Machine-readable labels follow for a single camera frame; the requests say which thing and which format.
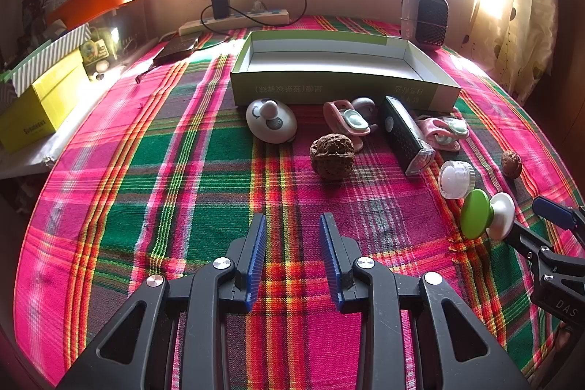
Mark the white dome-shaped device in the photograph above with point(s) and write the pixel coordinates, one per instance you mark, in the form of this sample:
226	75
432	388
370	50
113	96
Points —
274	125

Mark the white side shelf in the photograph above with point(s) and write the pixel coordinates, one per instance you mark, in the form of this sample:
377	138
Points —
27	161

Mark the black phone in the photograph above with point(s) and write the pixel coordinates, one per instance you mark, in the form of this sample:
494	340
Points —
178	48

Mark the green white knob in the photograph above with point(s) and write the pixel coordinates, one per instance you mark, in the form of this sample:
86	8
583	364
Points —
475	214

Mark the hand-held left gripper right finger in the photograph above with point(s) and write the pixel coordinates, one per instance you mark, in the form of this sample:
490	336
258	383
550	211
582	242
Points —
330	262

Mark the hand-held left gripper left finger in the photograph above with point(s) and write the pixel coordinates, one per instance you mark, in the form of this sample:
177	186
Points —
257	262

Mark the small brown walnut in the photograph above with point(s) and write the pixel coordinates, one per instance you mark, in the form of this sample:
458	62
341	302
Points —
512	164

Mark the beige power strip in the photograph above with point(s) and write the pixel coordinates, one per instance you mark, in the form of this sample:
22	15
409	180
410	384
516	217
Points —
256	17

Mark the striped box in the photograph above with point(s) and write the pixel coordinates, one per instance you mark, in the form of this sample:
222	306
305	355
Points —
50	52

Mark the black bike light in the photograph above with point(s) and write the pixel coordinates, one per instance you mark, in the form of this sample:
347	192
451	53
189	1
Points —
402	134

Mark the small green ornament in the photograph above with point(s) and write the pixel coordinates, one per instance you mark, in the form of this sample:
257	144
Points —
98	47

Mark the pink green plaid blanket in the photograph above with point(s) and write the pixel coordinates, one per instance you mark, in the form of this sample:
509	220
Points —
137	189

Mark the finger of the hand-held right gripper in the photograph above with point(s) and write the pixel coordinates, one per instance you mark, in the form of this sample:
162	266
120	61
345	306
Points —
530	241
553	212

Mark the grey egg-shaped gadget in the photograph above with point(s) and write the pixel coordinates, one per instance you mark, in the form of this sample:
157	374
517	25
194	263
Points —
365	106

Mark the large brown walnut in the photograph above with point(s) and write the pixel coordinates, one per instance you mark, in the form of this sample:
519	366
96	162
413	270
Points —
331	157

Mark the black charger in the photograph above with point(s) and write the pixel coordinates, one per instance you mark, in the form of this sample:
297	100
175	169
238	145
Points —
220	5

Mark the pink clip light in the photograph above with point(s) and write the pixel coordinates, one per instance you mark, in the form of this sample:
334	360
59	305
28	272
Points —
452	129
354	120

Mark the small beige plug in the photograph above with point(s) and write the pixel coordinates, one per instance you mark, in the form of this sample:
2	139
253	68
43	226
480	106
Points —
259	6

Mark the green white cardboard box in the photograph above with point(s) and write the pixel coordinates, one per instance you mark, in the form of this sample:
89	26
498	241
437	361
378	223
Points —
347	90

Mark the yellow box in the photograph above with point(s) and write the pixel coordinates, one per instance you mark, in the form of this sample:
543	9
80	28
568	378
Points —
41	106

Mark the dotted cream curtain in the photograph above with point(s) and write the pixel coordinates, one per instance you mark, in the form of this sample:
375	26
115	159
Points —
525	29

